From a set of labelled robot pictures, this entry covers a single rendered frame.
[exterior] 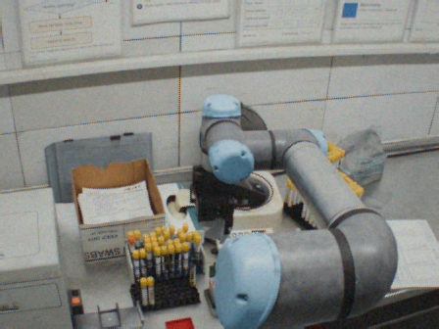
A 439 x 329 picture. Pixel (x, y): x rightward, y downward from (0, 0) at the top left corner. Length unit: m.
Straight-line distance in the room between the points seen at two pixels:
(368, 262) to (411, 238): 1.09
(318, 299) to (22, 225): 0.78
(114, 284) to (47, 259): 0.39
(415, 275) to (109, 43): 1.11
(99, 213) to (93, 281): 0.23
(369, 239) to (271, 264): 0.13
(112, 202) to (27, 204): 0.43
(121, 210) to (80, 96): 0.36
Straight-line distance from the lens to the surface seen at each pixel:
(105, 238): 1.48
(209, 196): 1.14
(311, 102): 1.85
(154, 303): 1.38
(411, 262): 1.63
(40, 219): 1.23
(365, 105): 1.97
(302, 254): 0.61
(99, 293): 1.45
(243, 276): 0.59
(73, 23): 1.52
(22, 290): 1.17
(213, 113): 1.02
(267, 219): 1.54
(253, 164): 0.95
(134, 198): 1.65
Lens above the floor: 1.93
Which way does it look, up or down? 33 degrees down
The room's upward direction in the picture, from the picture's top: 3 degrees clockwise
